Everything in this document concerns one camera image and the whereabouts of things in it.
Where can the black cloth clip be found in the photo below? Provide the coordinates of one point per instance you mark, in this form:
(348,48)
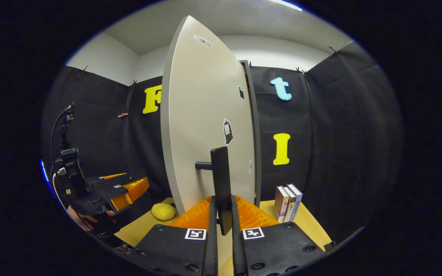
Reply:
(132,82)
(300,70)
(84,69)
(333,50)

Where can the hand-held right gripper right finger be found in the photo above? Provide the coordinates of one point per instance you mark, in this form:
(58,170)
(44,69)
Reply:
(238,249)

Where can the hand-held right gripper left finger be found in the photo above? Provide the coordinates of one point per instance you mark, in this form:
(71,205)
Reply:
(211,249)

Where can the beige cover book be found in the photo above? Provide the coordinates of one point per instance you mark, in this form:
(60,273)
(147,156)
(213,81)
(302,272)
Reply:
(281,203)

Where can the beige cabinet door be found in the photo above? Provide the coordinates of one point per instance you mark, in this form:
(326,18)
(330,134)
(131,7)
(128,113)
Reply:
(202,115)

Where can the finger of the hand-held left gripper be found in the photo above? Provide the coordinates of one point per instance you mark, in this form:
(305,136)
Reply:
(113,176)
(132,193)

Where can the black backdrop cloth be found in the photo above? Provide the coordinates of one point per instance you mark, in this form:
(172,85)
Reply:
(340,153)

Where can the yellow lumpy toy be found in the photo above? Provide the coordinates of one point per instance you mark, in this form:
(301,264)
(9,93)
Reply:
(163,212)

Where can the dark spine book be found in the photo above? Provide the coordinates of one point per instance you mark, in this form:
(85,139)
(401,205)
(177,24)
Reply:
(291,205)

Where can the white blue book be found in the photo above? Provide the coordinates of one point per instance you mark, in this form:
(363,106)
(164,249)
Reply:
(297,197)

